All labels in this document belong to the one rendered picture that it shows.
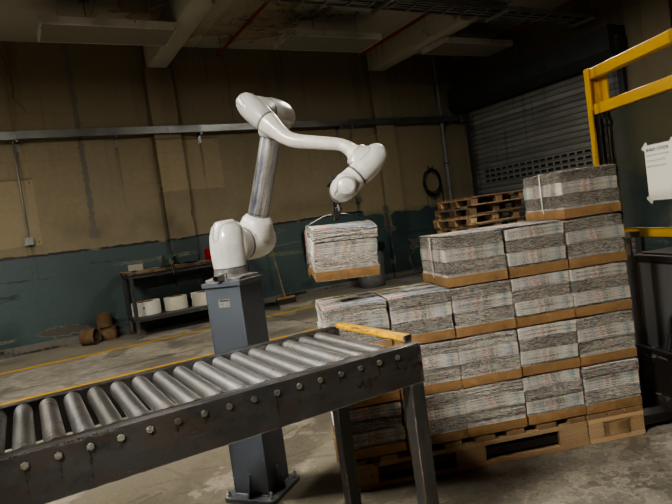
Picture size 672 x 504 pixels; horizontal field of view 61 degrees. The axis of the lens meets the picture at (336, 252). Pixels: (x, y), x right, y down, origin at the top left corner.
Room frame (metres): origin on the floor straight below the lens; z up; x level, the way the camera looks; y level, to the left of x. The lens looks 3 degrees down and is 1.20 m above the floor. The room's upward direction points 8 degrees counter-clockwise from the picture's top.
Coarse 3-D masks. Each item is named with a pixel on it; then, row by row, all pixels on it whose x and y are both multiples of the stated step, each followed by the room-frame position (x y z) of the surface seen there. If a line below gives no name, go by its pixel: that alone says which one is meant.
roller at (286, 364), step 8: (248, 352) 1.95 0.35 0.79; (256, 352) 1.89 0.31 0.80; (264, 352) 1.86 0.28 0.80; (264, 360) 1.81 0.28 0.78; (272, 360) 1.76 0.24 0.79; (280, 360) 1.72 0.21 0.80; (288, 360) 1.70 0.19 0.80; (288, 368) 1.65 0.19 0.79; (296, 368) 1.61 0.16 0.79; (304, 368) 1.58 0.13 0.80
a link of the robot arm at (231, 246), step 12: (216, 228) 2.54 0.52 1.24; (228, 228) 2.53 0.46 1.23; (240, 228) 2.57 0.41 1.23; (216, 240) 2.52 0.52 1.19; (228, 240) 2.51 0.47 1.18; (240, 240) 2.55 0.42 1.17; (252, 240) 2.63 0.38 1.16; (216, 252) 2.52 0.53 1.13; (228, 252) 2.51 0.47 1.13; (240, 252) 2.54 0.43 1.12; (252, 252) 2.64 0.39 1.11; (216, 264) 2.53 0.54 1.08; (228, 264) 2.51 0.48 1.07; (240, 264) 2.54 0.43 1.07
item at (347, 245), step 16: (336, 224) 2.52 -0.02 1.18; (352, 224) 2.48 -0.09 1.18; (368, 224) 2.46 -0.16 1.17; (320, 240) 2.41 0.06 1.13; (336, 240) 2.42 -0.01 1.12; (352, 240) 2.43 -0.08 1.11; (368, 240) 2.44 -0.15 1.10; (320, 256) 2.42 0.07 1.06; (336, 256) 2.43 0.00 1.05; (352, 256) 2.44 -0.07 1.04; (368, 256) 2.46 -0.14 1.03
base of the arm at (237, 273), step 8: (216, 272) 2.54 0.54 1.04; (224, 272) 2.51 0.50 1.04; (232, 272) 2.51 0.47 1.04; (240, 272) 2.53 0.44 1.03; (248, 272) 2.58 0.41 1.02; (256, 272) 2.62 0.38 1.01; (208, 280) 2.53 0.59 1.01; (216, 280) 2.50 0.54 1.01; (224, 280) 2.50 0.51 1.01; (232, 280) 2.49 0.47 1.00
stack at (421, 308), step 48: (432, 288) 2.60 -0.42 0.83; (480, 288) 2.54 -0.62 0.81; (528, 288) 2.57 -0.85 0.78; (480, 336) 2.52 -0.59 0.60; (528, 336) 2.56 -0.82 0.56; (576, 336) 2.59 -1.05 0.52; (528, 384) 2.55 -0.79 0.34; (576, 384) 2.58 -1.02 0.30; (384, 432) 2.46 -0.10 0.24; (432, 432) 2.48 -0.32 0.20; (528, 432) 2.55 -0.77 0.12; (576, 432) 2.58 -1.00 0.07; (384, 480) 2.47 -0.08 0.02
